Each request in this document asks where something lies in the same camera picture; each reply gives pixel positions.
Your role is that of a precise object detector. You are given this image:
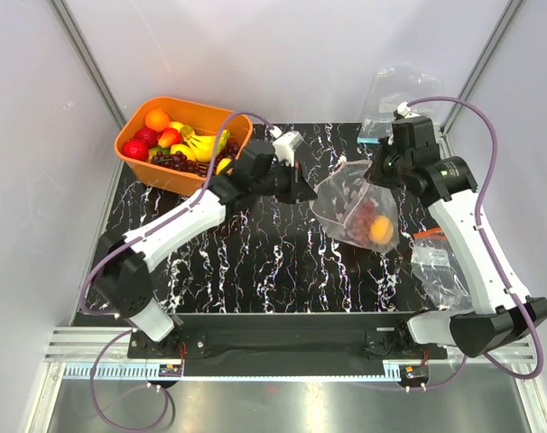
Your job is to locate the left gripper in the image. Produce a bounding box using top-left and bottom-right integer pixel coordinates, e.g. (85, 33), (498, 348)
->
(251, 158), (317, 205)

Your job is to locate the pink zip top bag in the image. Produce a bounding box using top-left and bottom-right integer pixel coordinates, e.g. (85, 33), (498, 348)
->
(311, 160), (399, 253)

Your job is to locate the yellow pink peach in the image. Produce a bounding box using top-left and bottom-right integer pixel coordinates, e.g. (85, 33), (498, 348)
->
(368, 216), (394, 244)

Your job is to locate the red apple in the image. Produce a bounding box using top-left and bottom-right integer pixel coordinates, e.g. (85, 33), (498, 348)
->
(121, 138), (149, 161)

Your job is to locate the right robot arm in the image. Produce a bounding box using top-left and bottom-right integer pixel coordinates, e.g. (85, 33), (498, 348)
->
(365, 115), (547, 358)

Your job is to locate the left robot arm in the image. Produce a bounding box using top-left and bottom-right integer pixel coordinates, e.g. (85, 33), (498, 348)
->
(91, 132), (317, 357)

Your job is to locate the blue zip top bag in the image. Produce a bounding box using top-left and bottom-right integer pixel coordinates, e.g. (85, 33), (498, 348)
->
(357, 64), (445, 145)

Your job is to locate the orange zip top bag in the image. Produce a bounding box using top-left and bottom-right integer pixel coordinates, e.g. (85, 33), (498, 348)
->
(411, 227), (472, 310)

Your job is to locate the yellow lemon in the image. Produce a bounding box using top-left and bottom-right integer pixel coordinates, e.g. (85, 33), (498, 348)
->
(215, 158), (235, 175)

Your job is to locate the yellow banana bunch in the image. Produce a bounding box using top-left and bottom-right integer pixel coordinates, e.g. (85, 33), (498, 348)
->
(180, 125), (217, 163)

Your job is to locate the yellow pear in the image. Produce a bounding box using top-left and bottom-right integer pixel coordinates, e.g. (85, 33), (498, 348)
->
(170, 143), (197, 162)

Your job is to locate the dark purple grape bunch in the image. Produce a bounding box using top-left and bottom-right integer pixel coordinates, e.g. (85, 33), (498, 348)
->
(147, 143), (240, 177)

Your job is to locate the red yellow mango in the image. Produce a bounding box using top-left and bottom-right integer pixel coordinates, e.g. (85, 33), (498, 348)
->
(158, 127), (182, 149)

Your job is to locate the dark red pomegranate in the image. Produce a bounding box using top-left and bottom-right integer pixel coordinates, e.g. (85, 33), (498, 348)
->
(134, 126), (159, 149)

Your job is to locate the orange fruit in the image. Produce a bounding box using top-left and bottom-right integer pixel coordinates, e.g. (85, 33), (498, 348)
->
(144, 108), (171, 132)

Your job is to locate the orange plastic fruit basket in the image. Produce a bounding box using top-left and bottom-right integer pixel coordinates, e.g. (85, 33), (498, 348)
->
(114, 97), (232, 196)

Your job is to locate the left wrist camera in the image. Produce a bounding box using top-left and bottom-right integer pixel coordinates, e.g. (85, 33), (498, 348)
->
(273, 131), (303, 167)

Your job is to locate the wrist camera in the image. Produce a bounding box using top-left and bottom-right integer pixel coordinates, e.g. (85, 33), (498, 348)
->
(394, 102), (421, 123)
(273, 131), (303, 167)

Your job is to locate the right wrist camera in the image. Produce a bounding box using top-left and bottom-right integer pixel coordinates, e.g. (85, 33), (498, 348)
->
(394, 102), (421, 123)

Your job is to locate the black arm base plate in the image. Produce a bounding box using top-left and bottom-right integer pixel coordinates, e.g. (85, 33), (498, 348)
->
(128, 312), (447, 361)

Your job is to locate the white slotted cable duct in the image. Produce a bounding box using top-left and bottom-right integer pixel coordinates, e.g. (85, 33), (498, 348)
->
(64, 362), (402, 383)

